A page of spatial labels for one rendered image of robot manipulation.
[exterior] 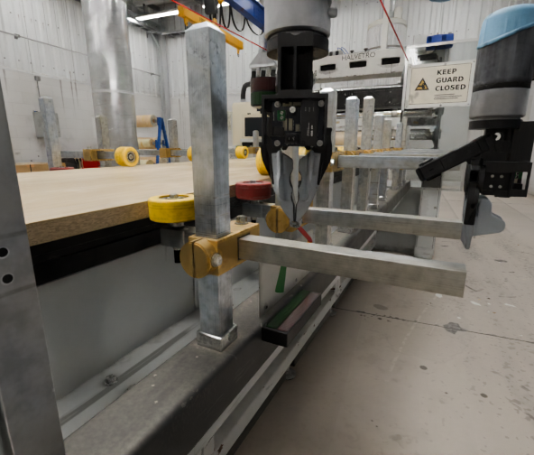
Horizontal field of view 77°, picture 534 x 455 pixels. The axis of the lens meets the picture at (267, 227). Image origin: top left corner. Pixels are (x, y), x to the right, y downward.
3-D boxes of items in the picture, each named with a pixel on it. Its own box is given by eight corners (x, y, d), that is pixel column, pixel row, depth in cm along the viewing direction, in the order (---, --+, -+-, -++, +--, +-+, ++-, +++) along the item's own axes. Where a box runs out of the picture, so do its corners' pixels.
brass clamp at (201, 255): (262, 254, 55) (262, 223, 54) (213, 283, 43) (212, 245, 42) (231, 248, 58) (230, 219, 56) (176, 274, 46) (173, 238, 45)
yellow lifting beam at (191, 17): (243, 55, 583) (243, 34, 576) (184, 23, 430) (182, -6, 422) (238, 55, 587) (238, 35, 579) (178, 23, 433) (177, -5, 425)
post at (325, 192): (329, 269, 96) (337, 88, 85) (326, 273, 93) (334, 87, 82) (317, 266, 98) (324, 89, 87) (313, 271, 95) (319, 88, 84)
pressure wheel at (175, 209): (197, 252, 62) (195, 190, 59) (206, 266, 55) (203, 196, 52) (151, 257, 59) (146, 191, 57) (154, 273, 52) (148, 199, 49)
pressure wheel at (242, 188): (276, 227, 80) (277, 179, 77) (261, 236, 73) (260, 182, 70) (247, 224, 84) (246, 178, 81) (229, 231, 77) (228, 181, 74)
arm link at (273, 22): (268, 13, 42) (336, 11, 41) (268, 54, 43) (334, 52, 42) (260, -14, 35) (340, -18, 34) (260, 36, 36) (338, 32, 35)
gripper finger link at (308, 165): (292, 229, 41) (294, 150, 39) (295, 218, 46) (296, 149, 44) (318, 229, 40) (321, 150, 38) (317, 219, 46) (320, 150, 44)
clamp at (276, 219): (312, 221, 77) (313, 199, 75) (289, 235, 65) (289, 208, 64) (290, 218, 79) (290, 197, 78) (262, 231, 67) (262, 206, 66)
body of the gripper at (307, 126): (258, 151, 37) (258, 30, 34) (268, 150, 46) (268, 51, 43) (328, 151, 36) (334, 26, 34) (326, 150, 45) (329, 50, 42)
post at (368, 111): (366, 221, 139) (374, 97, 127) (364, 223, 136) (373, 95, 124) (357, 220, 140) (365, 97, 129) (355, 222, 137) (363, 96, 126)
